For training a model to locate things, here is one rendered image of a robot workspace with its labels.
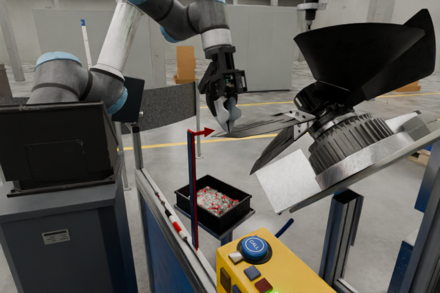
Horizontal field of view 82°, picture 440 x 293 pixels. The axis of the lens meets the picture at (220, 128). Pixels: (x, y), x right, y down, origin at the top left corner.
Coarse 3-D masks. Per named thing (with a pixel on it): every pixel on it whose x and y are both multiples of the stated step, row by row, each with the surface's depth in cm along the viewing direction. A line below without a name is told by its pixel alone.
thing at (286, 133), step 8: (288, 128) 90; (280, 136) 92; (288, 136) 87; (272, 144) 95; (280, 144) 89; (288, 144) 84; (264, 152) 99; (272, 152) 91; (280, 152) 86; (256, 160) 102; (264, 160) 93; (256, 168) 94
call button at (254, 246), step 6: (246, 240) 39; (252, 240) 39; (258, 240) 39; (246, 246) 38; (252, 246) 38; (258, 246) 38; (264, 246) 38; (246, 252) 37; (252, 252) 37; (258, 252) 37; (264, 252) 37; (252, 258) 37; (258, 258) 37
